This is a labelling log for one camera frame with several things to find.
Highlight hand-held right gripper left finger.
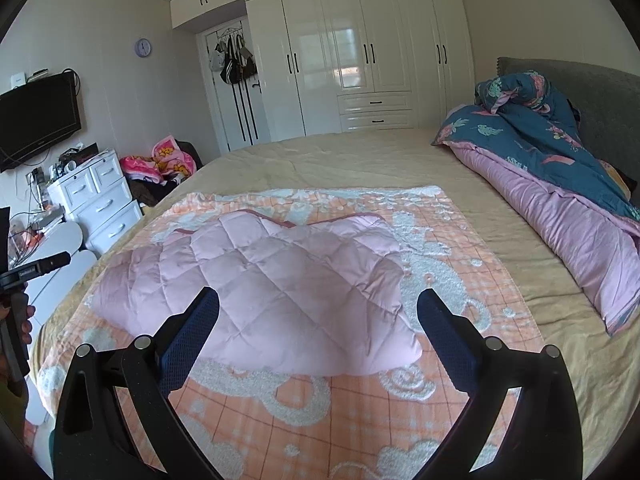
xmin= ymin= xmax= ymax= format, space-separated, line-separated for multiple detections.
xmin=52 ymin=286 xmax=236 ymax=480

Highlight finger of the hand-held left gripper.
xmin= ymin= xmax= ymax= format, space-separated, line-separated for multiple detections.
xmin=35 ymin=252 xmax=72 ymax=276

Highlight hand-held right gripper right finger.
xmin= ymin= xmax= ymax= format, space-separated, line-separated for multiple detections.
xmin=416 ymin=287 xmax=583 ymax=480

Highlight pink quilted jacket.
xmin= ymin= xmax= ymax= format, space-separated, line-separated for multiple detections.
xmin=90 ymin=210 xmax=423 ymax=377

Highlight dark clothes pile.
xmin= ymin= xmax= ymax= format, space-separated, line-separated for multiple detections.
xmin=127 ymin=141 xmax=204 ymax=208

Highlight person's left hand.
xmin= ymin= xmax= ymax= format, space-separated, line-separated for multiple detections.
xmin=20 ymin=304 xmax=37 ymax=345

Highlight white drawer chest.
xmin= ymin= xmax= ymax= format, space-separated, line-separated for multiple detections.
xmin=47 ymin=149 xmax=144 ymax=257

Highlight clutter on drawer chest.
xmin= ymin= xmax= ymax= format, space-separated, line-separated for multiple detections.
xmin=49 ymin=143 xmax=101 ymax=173

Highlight orange patterned blanket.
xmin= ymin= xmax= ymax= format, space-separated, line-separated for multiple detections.
xmin=37 ymin=186 xmax=551 ymax=480

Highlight pink printed blanket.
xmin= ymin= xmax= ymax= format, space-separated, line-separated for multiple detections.
xmin=119 ymin=136 xmax=197 ymax=186

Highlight bed with tan sheet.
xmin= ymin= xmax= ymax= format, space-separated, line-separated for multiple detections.
xmin=30 ymin=127 xmax=640 ymax=480

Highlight white door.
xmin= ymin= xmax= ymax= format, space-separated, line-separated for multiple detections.
xmin=196 ymin=20 xmax=273 ymax=154

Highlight teal floral duvet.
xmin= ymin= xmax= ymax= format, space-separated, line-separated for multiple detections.
xmin=431 ymin=74 xmax=640 ymax=337

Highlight hanging bags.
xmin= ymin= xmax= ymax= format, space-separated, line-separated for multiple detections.
xmin=207 ymin=34 xmax=259 ymax=86

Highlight grey upholstered headboard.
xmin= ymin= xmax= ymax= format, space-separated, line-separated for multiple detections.
xmin=497 ymin=56 xmax=640 ymax=186

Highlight white wardrobe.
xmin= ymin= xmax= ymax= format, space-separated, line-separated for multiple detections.
xmin=170 ymin=0 xmax=476 ymax=143

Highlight tangle of cables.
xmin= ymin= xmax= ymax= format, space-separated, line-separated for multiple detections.
xmin=9 ymin=207 xmax=66 ymax=263

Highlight black wall television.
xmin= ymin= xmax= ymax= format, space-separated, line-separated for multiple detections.
xmin=0 ymin=72 xmax=83 ymax=174

